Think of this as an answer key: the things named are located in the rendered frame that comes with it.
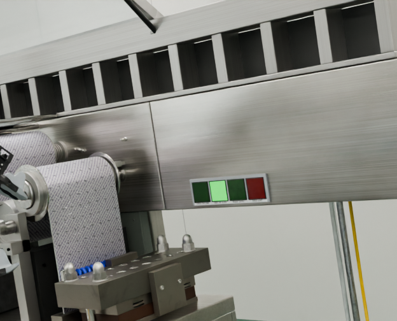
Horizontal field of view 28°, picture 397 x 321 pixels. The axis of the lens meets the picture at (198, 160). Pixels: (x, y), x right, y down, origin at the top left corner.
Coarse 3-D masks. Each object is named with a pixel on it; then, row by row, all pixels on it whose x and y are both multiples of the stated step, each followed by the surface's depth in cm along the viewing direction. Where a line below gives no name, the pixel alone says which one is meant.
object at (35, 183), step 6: (30, 174) 201; (30, 180) 200; (36, 180) 200; (36, 186) 199; (36, 192) 199; (42, 192) 200; (36, 198) 200; (42, 198) 200; (36, 204) 200; (42, 204) 200; (18, 210) 205; (24, 210) 204; (30, 210) 202; (36, 210) 200; (30, 216) 203
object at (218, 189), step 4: (212, 184) 205; (216, 184) 204; (220, 184) 203; (224, 184) 202; (212, 188) 205; (216, 188) 204; (220, 188) 203; (224, 188) 202; (212, 192) 205; (216, 192) 204; (220, 192) 203; (224, 192) 203; (212, 196) 205; (216, 196) 204; (220, 196) 204; (224, 196) 203; (212, 200) 205; (216, 200) 205; (220, 200) 204; (224, 200) 203
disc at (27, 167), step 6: (18, 168) 205; (24, 168) 203; (30, 168) 202; (36, 168) 201; (36, 174) 200; (42, 180) 199; (42, 186) 200; (48, 192) 199; (48, 198) 199; (42, 210) 201; (36, 216) 203; (42, 216) 201
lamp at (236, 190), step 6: (228, 180) 201; (234, 180) 200; (240, 180) 198; (228, 186) 201; (234, 186) 200; (240, 186) 199; (234, 192) 200; (240, 192) 199; (234, 198) 201; (240, 198) 199
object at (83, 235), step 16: (80, 208) 208; (96, 208) 212; (112, 208) 216; (64, 224) 203; (80, 224) 207; (96, 224) 211; (112, 224) 216; (64, 240) 203; (80, 240) 207; (96, 240) 211; (112, 240) 215; (64, 256) 203; (80, 256) 206; (96, 256) 210; (112, 256) 215
